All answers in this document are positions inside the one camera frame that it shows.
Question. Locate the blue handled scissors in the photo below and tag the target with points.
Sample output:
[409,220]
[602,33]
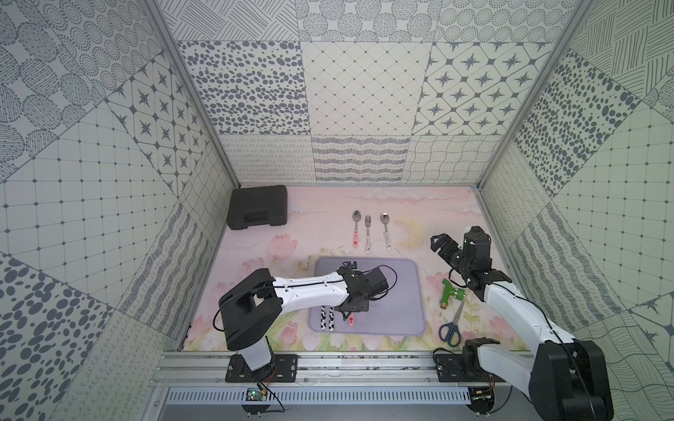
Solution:
[450,333]

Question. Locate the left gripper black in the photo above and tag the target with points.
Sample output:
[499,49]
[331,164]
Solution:
[353,303]

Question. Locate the green hose nozzle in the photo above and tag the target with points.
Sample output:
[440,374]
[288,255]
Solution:
[450,291]

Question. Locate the white hello kitty spoon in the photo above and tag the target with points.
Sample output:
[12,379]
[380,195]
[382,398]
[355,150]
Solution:
[385,220]

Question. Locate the white hello kitty fork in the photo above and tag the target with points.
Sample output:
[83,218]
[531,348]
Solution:
[367,223]

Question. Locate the lavender plastic tray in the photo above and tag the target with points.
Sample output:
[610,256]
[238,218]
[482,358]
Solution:
[398,314]

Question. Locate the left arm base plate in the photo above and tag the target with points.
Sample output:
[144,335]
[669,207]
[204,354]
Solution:
[282,368]

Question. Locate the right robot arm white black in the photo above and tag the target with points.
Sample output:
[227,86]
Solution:
[564,378]

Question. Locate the white vented cable duct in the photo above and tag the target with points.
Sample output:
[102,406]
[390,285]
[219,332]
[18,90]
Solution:
[424,395]

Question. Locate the cow pattern handle spoon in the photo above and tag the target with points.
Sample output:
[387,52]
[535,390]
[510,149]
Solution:
[331,319]

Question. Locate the pink strawberry handle spoon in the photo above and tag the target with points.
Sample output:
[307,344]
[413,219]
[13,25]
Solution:
[356,216]

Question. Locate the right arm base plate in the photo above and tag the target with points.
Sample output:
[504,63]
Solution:
[449,368]

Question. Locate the black plastic tool case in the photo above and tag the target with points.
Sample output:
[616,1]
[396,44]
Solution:
[258,206]

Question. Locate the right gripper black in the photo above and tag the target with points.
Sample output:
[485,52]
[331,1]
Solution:
[443,239]

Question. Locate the green circuit board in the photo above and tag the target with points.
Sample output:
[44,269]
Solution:
[255,395]

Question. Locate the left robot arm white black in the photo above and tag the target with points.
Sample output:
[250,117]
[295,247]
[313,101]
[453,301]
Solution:
[249,310]

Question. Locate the aluminium mounting rail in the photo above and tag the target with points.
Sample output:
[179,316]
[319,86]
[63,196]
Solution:
[323,369]

